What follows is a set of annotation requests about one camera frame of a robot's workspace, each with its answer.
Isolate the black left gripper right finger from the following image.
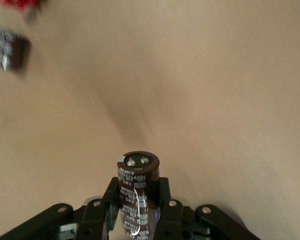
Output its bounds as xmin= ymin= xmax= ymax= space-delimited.
xmin=155 ymin=176 xmax=262 ymax=240

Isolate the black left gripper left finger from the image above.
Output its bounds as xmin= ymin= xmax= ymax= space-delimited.
xmin=0 ymin=176 xmax=121 ymax=240

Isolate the dark cylindrical capacitor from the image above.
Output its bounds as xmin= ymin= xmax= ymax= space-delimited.
xmin=0 ymin=26 xmax=33 ymax=74
xmin=116 ymin=150 xmax=162 ymax=237

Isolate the brown table mat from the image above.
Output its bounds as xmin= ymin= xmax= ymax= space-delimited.
xmin=0 ymin=0 xmax=300 ymax=240

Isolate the brass valve red handwheel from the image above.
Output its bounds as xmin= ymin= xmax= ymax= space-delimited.
xmin=0 ymin=0 xmax=43 ymax=13

